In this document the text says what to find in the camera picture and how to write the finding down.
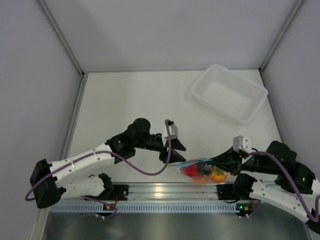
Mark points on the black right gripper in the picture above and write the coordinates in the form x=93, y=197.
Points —
x=229, y=160

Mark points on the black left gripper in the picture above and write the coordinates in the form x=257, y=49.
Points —
x=175, y=157

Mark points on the yellow fake bell pepper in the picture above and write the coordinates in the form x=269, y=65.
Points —
x=218, y=175

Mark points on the black fake food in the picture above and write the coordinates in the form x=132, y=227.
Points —
x=205, y=168

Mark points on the red fake pepper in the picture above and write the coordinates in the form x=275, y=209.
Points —
x=190, y=171

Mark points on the clear zip top bag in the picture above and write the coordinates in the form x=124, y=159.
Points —
x=176, y=167

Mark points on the orange fake fruit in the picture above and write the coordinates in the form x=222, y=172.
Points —
x=201, y=180

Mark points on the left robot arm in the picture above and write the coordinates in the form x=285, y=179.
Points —
x=82, y=176

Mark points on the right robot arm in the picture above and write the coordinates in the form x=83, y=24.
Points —
x=273, y=176

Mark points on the white plastic basket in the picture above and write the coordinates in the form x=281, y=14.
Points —
x=231, y=96

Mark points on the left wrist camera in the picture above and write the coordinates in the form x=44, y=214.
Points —
x=169, y=130

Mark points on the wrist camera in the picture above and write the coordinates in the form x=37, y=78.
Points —
x=169, y=130
x=242, y=143

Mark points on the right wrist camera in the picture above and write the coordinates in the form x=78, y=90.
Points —
x=242, y=143

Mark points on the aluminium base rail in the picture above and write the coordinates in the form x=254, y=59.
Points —
x=174, y=191

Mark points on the white slotted cable duct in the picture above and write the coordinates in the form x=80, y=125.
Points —
x=187, y=207

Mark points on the aluminium frame post right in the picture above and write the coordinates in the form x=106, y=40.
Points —
x=284, y=27

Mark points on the aluminium frame post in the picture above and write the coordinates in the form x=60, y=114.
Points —
x=284, y=27
x=44, y=8

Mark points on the aluminium frame post left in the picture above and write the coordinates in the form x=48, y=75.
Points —
x=44, y=8

